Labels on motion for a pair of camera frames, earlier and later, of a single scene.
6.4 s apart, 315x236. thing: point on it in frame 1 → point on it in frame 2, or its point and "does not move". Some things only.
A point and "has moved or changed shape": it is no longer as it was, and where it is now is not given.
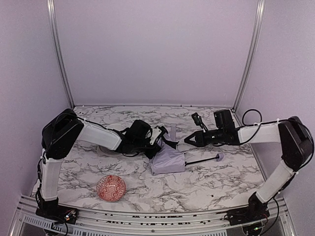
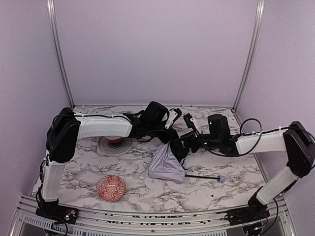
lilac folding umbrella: [168, 159] has moved or changed shape
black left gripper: [163, 138] → [171, 134]
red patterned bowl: [110, 188] does not move
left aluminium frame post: [52, 13] does not move
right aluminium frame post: [259, 16] does not move
